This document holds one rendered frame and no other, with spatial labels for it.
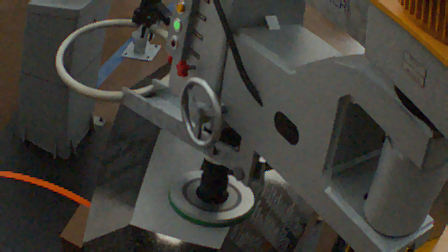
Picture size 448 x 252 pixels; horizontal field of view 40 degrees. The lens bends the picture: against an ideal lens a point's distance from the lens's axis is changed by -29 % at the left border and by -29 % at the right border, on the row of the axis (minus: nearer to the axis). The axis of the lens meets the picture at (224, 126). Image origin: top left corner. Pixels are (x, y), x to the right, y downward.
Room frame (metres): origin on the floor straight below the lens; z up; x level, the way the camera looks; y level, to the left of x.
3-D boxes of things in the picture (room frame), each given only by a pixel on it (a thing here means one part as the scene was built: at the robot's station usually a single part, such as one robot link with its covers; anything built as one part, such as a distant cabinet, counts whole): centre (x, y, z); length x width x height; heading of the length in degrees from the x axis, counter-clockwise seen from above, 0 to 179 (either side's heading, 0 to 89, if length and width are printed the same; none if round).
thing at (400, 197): (1.14, -0.40, 1.37); 0.19 x 0.19 x 0.20
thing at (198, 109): (1.50, 0.02, 1.22); 0.15 x 0.10 x 0.15; 37
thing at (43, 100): (3.03, 0.88, 0.43); 0.50 x 0.50 x 0.85; 76
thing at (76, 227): (2.19, 0.52, 0.07); 0.30 x 0.12 x 0.12; 167
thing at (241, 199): (1.66, 0.00, 0.87); 0.21 x 0.21 x 0.01
